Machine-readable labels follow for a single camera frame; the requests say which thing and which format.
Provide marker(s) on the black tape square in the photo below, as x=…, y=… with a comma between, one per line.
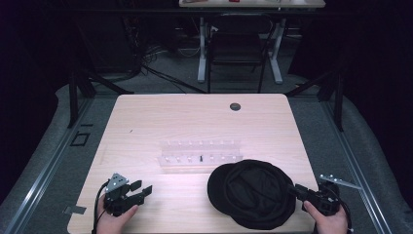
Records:
x=73, y=139

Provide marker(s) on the black metal stand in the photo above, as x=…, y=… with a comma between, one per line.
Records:
x=74, y=97
x=338, y=100

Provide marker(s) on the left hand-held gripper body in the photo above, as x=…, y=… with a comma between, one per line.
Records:
x=120, y=198

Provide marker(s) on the white-legged desk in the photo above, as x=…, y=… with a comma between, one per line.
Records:
x=253, y=4

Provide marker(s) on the round grey table grommet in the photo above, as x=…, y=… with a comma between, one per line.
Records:
x=235, y=106

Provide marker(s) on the black hat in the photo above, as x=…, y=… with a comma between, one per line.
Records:
x=251, y=195

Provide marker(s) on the person's left hand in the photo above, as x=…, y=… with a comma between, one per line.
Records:
x=112, y=222

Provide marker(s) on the person's right hand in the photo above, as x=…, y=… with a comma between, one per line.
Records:
x=328, y=224

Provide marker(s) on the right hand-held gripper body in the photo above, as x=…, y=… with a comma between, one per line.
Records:
x=324, y=198

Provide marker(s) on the black chair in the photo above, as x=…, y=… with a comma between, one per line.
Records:
x=237, y=48

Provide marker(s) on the grey tape strip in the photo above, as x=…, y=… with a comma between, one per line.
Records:
x=74, y=210

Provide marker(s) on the metal floor rail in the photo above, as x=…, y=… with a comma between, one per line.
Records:
x=357, y=182
x=39, y=182

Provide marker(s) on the short black tape strip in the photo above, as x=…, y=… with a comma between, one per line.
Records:
x=86, y=125

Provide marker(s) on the clear acrylic rack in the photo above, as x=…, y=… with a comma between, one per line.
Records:
x=199, y=156

